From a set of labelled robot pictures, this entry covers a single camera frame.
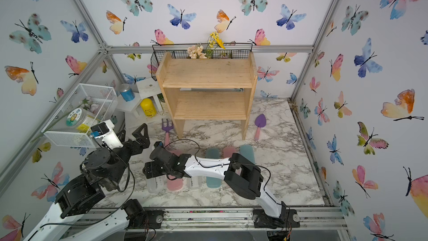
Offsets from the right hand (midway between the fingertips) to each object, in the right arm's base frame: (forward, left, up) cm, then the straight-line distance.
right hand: (149, 169), depth 76 cm
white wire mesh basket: (+20, +29, +20) cm, 40 cm away
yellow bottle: (+38, +14, -2) cm, 41 cm away
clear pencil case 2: (-1, -21, -10) cm, 23 cm away
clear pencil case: (-6, -5, -2) cm, 8 cm away
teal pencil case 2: (+19, -47, -15) cm, 53 cm away
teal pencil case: (-1, -29, -11) cm, 31 cm away
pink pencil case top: (-2, -10, -13) cm, 17 cm away
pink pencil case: (+17, -36, -12) cm, 42 cm away
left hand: (+5, -3, +25) cm, 26 cm away
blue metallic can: (+39, +22, +10) cm, 46 cm away
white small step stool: (+37, +25, -9) cm, 45 cm away
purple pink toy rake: (+31, +3, -13) cm, 33 cm away
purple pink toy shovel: (+40, -56, -14) cm, 71 cm away
